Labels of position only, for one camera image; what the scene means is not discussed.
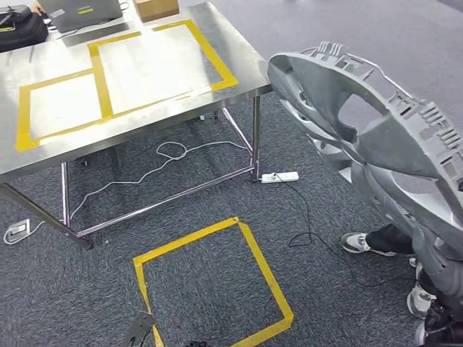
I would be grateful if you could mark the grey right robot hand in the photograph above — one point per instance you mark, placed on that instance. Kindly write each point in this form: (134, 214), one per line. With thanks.
(428, 251)

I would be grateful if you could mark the grey plastic wheel hubcap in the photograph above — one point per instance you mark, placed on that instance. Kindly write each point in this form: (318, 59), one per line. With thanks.
(398, 143)

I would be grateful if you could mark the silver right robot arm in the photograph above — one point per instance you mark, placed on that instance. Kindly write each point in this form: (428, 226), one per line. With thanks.
(452, 287)

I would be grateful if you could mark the stainless steel workbench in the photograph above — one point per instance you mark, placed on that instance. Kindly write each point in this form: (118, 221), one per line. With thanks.
(144, 72)

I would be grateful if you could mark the long white power strip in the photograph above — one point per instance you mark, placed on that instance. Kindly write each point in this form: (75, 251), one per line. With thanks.
(282, 177)

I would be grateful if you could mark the brown cardboard box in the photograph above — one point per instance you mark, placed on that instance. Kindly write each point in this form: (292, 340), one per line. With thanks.
(155, 9)

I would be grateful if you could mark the yellow tape bench marking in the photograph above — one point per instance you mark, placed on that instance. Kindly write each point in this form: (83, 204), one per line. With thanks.
(99, 81)

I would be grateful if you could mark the grey laptop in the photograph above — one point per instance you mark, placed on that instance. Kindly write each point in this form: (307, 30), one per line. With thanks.
(79, 12)

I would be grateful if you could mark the white floor socket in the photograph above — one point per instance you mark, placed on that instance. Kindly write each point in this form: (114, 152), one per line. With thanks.
(21, 229)

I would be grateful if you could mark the black carry bag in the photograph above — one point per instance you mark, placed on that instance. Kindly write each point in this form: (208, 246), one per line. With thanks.
(21, 33)

